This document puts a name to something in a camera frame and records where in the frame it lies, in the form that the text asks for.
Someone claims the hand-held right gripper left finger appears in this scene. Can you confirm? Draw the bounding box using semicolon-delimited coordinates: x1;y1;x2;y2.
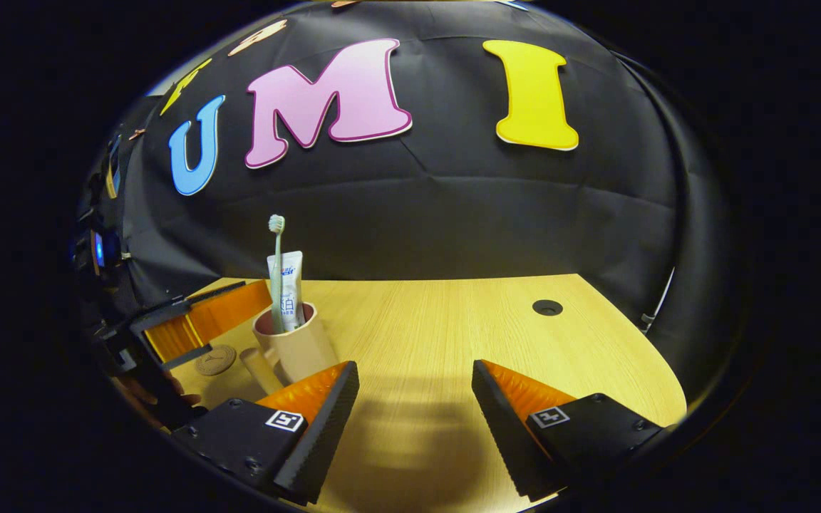
172;362;361;505

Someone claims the round brown coaster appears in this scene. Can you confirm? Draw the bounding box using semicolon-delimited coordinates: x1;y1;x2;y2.
195;345;237;377

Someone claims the black backdrop cloth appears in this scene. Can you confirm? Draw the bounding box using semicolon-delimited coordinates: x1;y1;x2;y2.
76;0;739;400

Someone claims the wooden desktop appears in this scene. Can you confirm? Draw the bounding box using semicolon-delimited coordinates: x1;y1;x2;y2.
161;274;688;513

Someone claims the white toothpaste tube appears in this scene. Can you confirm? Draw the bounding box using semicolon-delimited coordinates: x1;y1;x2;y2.
267;251;306;332

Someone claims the beige cup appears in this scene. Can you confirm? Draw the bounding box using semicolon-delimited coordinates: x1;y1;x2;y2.
239;302;339;394

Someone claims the pale green toothbrush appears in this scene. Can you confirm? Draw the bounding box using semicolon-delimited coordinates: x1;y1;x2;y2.
269;214;286;334

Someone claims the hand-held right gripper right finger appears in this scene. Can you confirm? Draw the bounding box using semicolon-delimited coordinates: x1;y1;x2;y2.
471;361;664;499

